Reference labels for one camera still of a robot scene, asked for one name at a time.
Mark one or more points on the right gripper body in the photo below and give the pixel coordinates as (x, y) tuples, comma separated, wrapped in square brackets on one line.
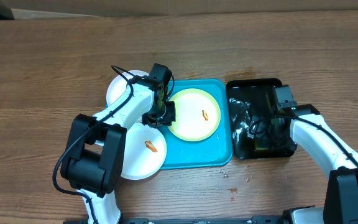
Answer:
[(264, 128)]

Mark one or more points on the green yellow sponge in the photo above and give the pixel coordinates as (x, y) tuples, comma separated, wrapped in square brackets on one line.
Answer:
[(263, 144)]

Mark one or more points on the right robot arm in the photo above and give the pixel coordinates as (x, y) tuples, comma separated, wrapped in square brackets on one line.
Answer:
[(306, 127)]

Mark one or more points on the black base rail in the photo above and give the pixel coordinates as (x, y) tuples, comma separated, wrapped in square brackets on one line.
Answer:
[(261, 219)]

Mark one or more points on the light green plate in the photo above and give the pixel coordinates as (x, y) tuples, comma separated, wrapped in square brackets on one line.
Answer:
[(198, 115)]

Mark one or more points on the teal plastic tray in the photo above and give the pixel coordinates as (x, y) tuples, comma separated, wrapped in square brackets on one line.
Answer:
[(215, 150)]

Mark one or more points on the white plate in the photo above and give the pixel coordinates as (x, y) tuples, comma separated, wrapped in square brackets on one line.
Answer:
[(118, 85), (145, 152)]

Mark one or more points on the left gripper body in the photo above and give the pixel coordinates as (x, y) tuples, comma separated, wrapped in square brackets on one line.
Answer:
[(161, 116)]

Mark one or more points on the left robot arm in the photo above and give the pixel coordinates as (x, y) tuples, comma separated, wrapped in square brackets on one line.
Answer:
[(92, 162)]

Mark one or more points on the black plastic tray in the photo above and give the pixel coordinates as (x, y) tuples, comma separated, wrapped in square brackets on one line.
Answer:
[(245, 99)]

